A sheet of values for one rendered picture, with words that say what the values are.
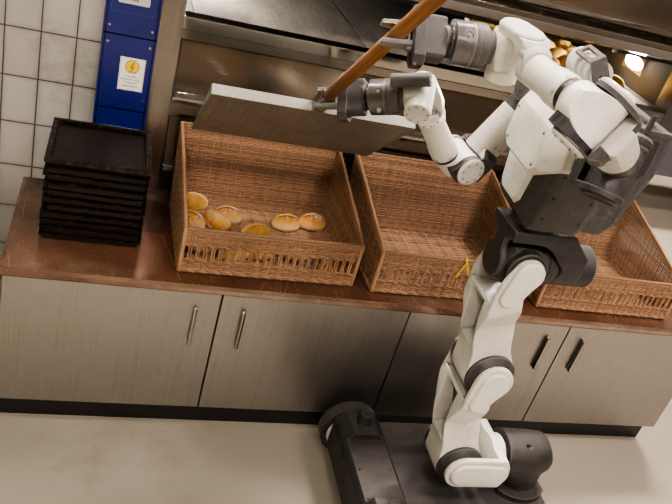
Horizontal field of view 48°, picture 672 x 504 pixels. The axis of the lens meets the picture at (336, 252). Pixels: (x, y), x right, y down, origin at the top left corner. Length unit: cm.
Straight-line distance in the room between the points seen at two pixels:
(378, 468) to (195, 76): 134
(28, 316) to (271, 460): 89
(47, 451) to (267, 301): 79
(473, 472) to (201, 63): 150
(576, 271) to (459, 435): 61
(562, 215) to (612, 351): 114
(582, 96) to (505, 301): 72
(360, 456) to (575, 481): 94
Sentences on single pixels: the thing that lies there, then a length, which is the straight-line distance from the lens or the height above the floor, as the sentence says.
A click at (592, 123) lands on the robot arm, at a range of 140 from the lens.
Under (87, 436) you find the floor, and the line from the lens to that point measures 255.
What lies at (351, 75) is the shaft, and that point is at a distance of 173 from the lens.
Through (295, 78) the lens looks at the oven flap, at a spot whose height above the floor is 105.
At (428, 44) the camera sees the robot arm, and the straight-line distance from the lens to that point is 152.
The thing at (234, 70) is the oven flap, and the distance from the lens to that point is 253.
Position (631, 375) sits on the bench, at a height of 35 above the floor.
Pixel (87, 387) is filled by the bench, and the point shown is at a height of 16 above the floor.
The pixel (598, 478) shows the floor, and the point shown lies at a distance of 310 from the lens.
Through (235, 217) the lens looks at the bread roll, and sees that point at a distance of 251.
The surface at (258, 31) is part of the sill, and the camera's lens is 249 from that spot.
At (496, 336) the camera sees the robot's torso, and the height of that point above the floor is 76.
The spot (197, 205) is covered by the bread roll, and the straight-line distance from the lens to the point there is 254.
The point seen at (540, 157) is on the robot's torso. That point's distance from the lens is 177.
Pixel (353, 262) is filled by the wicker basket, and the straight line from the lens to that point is 238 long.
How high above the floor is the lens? 183
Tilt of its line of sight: 29 degrees down
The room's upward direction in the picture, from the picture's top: 17 degrees clockwise
